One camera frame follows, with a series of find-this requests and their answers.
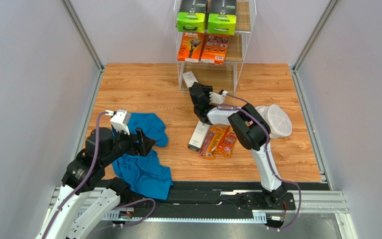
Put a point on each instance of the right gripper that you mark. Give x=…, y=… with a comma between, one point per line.
x=199, y=95

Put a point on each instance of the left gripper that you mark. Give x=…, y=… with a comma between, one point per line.
x=143, y=147

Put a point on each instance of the white tall box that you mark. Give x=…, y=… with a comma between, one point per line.
x=199, y=134
x=189, y=79

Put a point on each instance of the orange toothbrush pack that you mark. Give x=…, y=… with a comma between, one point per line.
x=211, y=142

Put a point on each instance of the black green razor box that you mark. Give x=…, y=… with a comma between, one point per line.
x=222, y=17
x=191, y=16

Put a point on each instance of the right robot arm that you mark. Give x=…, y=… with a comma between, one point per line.
x=252, y=132

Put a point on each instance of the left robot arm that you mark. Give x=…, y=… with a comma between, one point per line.
x=84, y=174

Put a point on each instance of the blue cloth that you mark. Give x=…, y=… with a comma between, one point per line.
x=146, y=175

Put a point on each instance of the orange razor box front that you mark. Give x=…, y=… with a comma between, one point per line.
x=190, y=47

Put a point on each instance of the orange razor box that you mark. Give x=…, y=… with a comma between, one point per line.
x=190, y=47
x=215, y=49

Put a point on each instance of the orange razor box back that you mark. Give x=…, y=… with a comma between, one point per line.
x=215, y=49

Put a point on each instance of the orange disposable razor pack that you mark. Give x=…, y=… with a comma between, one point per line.
x=227, y=143

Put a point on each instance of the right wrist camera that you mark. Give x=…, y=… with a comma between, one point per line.
x=218, y=98

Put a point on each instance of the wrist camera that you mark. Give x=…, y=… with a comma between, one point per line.
x=218, y=98
x=119, y=120

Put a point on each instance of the white wire shelf rack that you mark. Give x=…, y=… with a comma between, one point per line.
x=226, y=76

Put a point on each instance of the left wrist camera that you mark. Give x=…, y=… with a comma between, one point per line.
x=119, y=120

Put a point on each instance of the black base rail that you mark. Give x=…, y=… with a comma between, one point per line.
x=216, y=201

